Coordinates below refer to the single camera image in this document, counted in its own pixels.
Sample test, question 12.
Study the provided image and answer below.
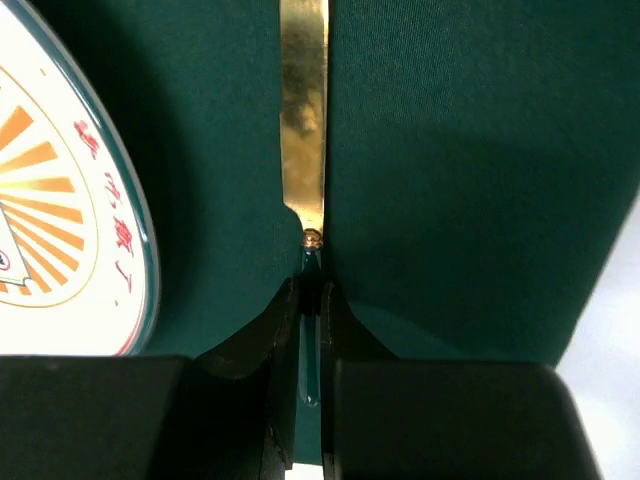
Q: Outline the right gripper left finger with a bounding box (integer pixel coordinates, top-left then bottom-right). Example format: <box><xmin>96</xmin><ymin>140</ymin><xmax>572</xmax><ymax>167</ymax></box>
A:
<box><xmin>1</xmin><ymin>279</ymin><xmax>300</xmax><ymax>479</ymax></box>

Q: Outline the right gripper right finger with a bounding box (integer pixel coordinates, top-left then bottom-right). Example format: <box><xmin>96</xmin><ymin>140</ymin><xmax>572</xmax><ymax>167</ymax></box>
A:
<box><xmin>319</xmin><ymin>282</ymin><xmax>600</xmax><ymax>479</ymax></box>

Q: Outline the orange sunburst patterned plate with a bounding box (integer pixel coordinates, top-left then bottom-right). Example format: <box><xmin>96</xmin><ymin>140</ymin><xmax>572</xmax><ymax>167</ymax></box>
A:
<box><xmin>1</xmin><ymin>1</ymin><xmax>160</xmax><ymax>356</ymax></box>

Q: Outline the dark green cloth napkin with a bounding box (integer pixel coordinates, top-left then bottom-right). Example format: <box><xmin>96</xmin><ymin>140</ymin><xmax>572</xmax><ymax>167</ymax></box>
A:
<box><xmin>29</xmin><ymin>0</ymin><xmax>640</xmax><ymax>466</ymax></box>

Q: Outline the gold knife black handle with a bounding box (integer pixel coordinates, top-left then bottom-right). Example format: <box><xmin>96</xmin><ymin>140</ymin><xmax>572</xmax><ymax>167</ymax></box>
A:
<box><xmin>279</xmin><ymin>1</ymin><xmax>329</xmax><ymax>407</ymax></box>

